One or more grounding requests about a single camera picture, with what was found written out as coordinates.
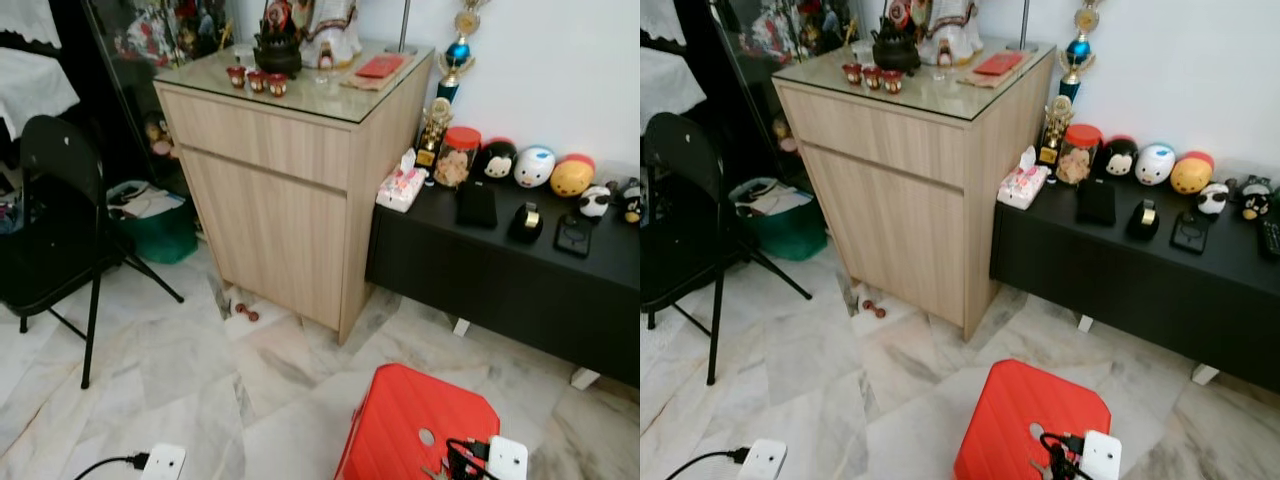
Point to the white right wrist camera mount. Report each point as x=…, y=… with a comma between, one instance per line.
x=1102, y=455
x=508, y=460

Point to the clear jar red lid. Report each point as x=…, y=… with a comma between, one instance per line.
x=1078, y=158
x=457, y=160

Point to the black glass display cabinet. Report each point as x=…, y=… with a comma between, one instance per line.
x=740, y=60
x=130, y=60

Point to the light wooden cabinet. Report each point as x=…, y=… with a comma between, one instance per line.
x=890, y=190
x=280, y=190

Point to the black folding chair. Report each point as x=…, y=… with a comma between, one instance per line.
x=680, y=225
x=55, y=230

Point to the black incense burner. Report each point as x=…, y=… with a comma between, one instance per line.
x=896, y=50
x=277, y=55

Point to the small gold trophy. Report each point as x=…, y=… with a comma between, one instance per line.
x=1055, y=125
x=433, y=130

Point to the black square case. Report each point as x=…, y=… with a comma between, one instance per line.
x=1190, y=234
x=573, y=238

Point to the small panda toy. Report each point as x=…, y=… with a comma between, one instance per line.
x=595, y=203
x=1212, y=199

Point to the red plastic stool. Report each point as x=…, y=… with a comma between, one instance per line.
x=410, y=420
x=1020, y=410

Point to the black low console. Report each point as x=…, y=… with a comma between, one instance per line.
x=500, y=280
x=1130, y=285

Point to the white lace cloth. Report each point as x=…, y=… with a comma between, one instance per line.
x=662, y=85
x=30, y=85

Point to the black mouse plush toy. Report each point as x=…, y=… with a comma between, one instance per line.
x=496, y=162
x=1118, y=158

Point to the pink tissue box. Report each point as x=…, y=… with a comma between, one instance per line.
x=1022, y=186
x=402, y=188

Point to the yellow red plush toy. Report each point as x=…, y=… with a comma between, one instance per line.
x=1192, y=175
x=572, y=178

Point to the tall blue gold trophy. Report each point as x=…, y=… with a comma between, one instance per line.
x=1078, y=50
x=458, y=55

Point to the white robed figurine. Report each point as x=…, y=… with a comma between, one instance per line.
x=332, y=40
x=950, y=35

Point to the black wallet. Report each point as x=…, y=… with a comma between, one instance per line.
x=1096, y=202
x=476, y=205

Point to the black remote control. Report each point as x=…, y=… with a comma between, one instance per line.
x=1271, y=238

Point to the white blue plush toy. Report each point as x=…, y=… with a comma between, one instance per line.
x=1155, y=165
x=534, y=168

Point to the green basket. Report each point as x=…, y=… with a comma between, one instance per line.
x=165, y=235
x=795, y=230

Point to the red packet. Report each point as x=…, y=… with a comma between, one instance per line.
x=380, y=67
x=999, y=64

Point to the small red cup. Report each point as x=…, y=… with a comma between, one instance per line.
x=892, y=81
x=237, y=76
x=872, y=77
x=276, y=85
x=256, y=81
x=853, y=73

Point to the small black figure toy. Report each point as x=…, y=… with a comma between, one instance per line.
x=630, y=202
x=1254, y=198

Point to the small red floor item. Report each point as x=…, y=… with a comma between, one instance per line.
x=244, y=314
x=874, y=309

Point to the black tape dispenser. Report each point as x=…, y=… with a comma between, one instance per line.
x=526, y=224
x=1144, y=220

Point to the metal lamp pole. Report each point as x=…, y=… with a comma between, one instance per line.
x=403, y=25
x=1025, y=22

